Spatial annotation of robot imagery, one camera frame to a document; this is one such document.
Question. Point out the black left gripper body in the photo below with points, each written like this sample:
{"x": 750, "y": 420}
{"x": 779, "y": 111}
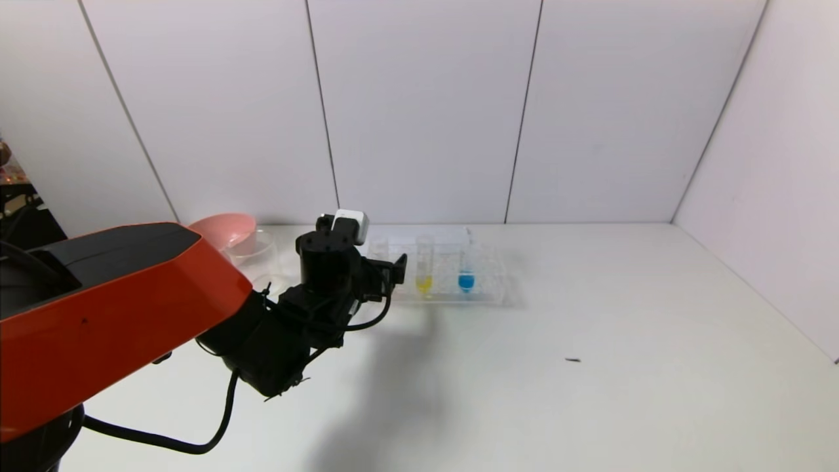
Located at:
{"x": 328, "y": 265}

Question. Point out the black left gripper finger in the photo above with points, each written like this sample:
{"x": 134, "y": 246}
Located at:
{"x": 399, "y": 269}
{"x": 377, "y": 278}

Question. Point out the orange and black left arm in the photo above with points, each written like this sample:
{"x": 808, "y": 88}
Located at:
{"x": 131, "y": 295}

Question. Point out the test tube with yellow pigment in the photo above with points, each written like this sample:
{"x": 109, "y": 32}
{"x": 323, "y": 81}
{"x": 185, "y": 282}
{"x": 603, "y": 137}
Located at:
{"x": 424, "y": 282}

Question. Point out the clear glass beaker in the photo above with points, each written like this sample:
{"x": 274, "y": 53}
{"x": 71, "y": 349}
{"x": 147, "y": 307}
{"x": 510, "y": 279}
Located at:
{"x": 263, "y": 259}

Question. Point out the test tube with blue pigment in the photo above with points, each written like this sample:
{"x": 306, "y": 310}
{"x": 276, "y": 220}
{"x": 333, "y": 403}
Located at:
{"x": 466, "y": 282}

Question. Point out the clear plastic test tube rack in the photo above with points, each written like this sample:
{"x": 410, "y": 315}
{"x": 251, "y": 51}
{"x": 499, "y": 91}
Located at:
{"x": 485, "y": 283}

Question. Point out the white paper sheet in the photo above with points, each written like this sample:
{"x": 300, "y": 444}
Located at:
{"x": 446, "y": 235}

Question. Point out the pink bowl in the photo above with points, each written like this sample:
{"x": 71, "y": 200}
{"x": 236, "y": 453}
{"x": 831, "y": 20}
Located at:
{"x": 226, "y": 229}

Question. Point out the black background furniture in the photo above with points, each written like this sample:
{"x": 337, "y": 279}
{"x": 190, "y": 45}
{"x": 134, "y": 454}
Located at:
{"x": 26, "y": 226}

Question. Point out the colourful background clutter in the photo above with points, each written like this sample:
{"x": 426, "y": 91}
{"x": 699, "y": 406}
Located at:
{"x": 10, "y": 170}

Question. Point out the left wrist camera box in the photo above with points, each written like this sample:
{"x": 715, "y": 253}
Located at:
{"x": 352, "y": 225}

